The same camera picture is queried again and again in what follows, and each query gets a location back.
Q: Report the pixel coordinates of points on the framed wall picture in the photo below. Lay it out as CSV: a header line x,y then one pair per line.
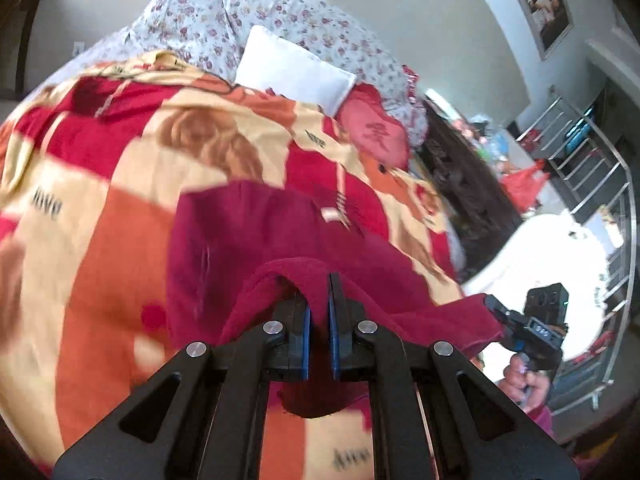
x,y
542,0

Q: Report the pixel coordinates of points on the metal rack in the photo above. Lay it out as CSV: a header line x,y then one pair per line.
x,y
621,165

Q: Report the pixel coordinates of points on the white pillow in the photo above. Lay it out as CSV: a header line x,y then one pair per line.
x,y
290,70

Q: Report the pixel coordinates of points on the person's right hand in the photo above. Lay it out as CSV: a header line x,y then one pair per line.
x,y
517,382

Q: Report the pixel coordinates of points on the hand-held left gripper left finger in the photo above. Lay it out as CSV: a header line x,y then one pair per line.
x,y
304,345

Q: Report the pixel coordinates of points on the white wall outlet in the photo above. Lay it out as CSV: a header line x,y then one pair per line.
x,y
78,49

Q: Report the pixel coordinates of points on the dark carved wooden furniture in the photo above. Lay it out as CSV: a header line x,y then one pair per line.
x,y
470,195

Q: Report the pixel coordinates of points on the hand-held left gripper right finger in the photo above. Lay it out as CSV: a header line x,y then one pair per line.
x,y
333,345

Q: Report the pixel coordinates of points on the blue storage box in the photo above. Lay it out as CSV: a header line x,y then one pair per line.
x,y
577,140

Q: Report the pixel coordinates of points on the person's right forearm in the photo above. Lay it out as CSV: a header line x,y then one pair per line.
x,y
541,420

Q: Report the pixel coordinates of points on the red pillow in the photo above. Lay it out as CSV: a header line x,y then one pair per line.
x,y
372,130

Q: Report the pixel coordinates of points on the red plastic bag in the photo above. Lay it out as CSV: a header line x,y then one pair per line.
x,y
525,185

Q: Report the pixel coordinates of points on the printed red orange blanket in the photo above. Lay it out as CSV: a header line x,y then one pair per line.
x,y
100,260

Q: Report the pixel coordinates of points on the maroon fleece garment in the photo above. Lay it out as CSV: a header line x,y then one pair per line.
x,y
240,240

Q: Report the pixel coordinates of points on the floral quilt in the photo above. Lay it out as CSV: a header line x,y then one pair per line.
x,y
300,15

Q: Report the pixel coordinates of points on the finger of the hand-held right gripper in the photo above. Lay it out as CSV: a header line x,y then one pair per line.
x,y
502,312

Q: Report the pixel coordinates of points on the white cloth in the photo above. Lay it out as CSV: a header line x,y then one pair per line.
x,y
550,250

